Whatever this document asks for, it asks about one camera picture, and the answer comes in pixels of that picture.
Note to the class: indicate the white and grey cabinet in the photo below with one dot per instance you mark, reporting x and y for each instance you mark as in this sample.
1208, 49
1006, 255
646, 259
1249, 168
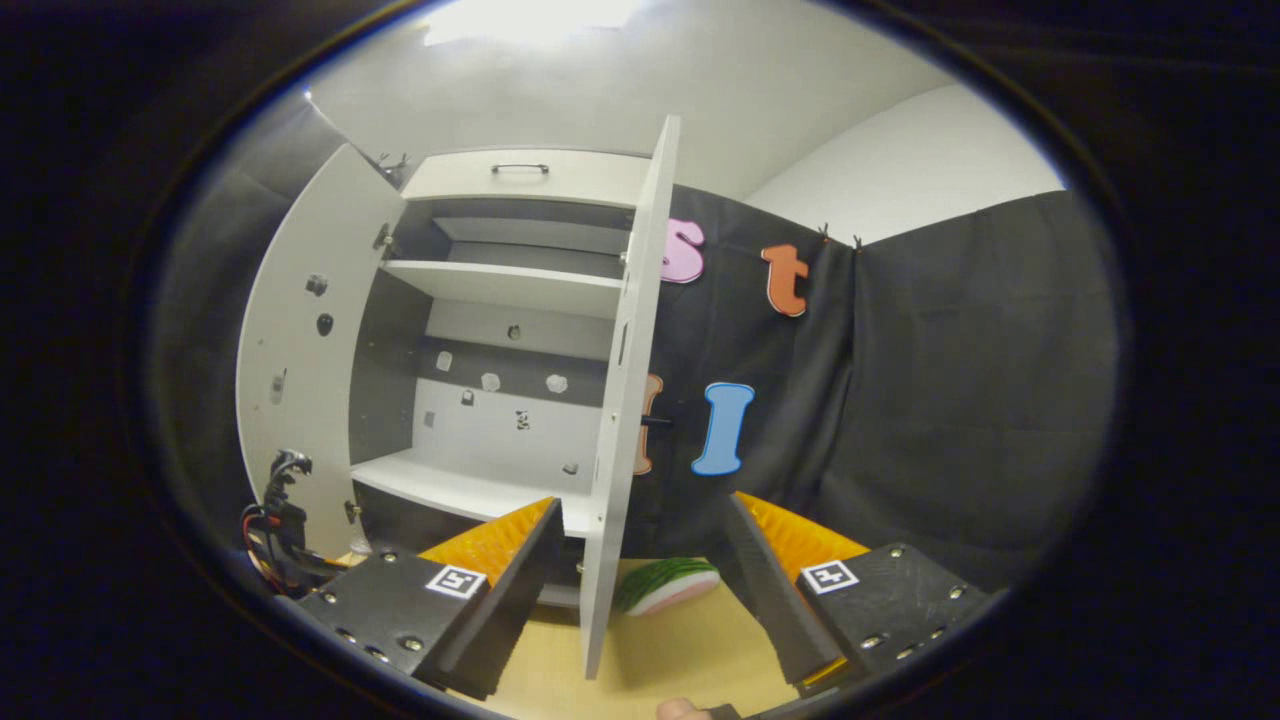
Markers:
385, 380

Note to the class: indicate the white cabinet door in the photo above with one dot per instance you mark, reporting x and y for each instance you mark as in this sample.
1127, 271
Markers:
300, 400
625, 400

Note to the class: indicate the watermelon slice toy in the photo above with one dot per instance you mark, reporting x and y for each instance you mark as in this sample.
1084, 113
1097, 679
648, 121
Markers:
665, 580

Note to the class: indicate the white cabinet shelf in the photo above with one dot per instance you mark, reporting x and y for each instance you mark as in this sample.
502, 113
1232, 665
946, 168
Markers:
500, 288

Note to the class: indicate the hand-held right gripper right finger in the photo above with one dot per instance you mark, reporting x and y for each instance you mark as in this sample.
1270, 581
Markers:
770, 600

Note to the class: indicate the black backdrop cloth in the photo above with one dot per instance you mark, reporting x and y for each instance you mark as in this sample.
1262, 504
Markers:
950, 400

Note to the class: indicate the ceiling light panel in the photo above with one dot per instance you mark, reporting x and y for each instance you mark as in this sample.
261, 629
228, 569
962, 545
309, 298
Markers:
530, 18

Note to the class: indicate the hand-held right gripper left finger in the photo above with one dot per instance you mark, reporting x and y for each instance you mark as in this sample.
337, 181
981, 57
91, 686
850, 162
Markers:
520, 590

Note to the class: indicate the white cabinet drawer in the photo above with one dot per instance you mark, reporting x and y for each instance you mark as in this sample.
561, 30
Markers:
580, 180

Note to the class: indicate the metal door hinge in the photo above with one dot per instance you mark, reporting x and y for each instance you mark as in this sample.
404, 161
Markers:
384, 238

